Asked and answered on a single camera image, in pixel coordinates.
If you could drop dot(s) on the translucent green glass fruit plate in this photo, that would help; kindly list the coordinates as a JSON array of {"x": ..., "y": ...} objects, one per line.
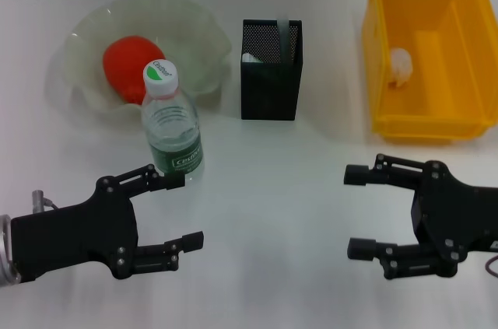
[{"x": 186, "y": 33}]

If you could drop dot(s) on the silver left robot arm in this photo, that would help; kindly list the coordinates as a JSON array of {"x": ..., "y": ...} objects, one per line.
[{"x": 5, "y": 255}]

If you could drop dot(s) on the grey marker pen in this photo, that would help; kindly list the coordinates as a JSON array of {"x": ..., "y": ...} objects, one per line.
[{"x": 284, "y": 37}]

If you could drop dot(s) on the clear water bottle green label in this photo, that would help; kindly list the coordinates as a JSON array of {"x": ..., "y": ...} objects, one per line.
[{"x": 173, "y": 130}]

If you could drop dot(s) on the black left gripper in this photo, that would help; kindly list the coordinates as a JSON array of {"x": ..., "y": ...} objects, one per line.
[{"x": 78, "y": 235}]

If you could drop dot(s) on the red-orange fruit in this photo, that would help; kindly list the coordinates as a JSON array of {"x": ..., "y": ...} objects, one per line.
[{"x": 124, "y": 64}]

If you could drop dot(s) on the black mesh pen holder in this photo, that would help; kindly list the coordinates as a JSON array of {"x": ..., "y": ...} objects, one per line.
[{"x": 268, "y": 92}]

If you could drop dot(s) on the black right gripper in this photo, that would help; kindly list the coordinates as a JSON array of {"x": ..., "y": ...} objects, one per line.
[{"x": 459, "y": 220}]

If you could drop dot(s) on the yellow plastic storage bin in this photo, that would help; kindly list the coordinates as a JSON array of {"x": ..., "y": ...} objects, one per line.
[{"x": 428, "y": 103}]

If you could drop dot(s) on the mint green utility knife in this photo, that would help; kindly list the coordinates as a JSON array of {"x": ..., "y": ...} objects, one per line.
[{"x": 251, "y": 57}]

